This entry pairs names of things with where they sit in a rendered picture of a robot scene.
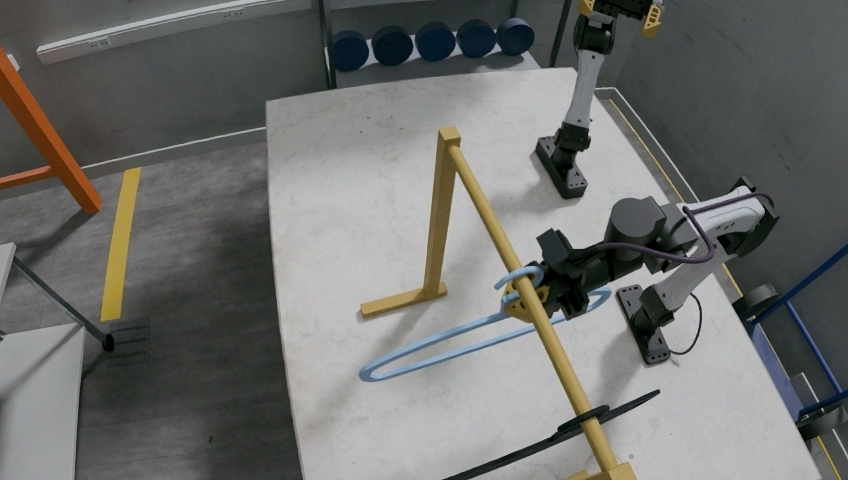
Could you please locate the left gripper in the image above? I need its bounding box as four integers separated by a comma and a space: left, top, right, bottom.
504, 251, 609, 324

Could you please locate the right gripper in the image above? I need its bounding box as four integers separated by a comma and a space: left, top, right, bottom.
577, 0, 665, 38

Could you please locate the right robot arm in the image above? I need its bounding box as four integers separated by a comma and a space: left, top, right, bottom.
537, 11, 617, 191

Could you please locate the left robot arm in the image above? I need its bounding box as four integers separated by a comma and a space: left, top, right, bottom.
536, 175, 780, 365

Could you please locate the black clothes hanger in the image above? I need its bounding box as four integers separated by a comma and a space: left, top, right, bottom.
442, 389, 661, 480

